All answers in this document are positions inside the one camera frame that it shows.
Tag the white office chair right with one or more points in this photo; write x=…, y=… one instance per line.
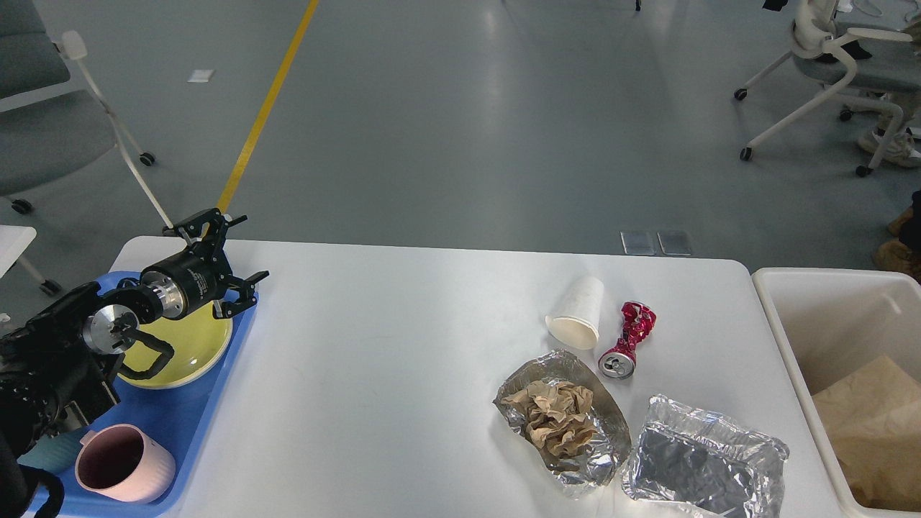
x=851, y=63

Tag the white paper cup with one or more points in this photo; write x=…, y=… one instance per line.
x=575, y=321

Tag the brown paper bag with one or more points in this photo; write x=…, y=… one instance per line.
x=872, y=419

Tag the yellow plastic plate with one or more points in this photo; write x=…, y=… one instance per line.
x=199, y=342

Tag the teal yellow mug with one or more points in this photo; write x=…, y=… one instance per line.
x=54, y=454

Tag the crumpled brown paper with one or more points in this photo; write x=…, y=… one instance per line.
x=556, y=417

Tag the grey office chair left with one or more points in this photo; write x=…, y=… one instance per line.
x=48, y=139

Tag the pink ribbed mug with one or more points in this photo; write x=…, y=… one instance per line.
x=121, y=462

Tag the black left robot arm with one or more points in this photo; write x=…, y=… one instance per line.
x=58, y=369

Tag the crumpled aluminium foil sheet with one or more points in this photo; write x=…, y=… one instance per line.
x=704, y=461

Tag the crushed red soda can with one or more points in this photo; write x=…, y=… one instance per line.
x=620, y=361

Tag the beige plastic bin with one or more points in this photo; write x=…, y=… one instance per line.
x=828, y=323

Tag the blue plastic tray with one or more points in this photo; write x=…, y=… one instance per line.
x=176, y=418

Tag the foil tray with paper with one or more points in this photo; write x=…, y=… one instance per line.
x=607, y=450

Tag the white side table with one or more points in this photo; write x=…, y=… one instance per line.
x=14, y=242

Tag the person in khaki trousers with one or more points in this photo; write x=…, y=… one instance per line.
x=901, y=151

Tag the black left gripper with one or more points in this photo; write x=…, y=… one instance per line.
x=201, y=274

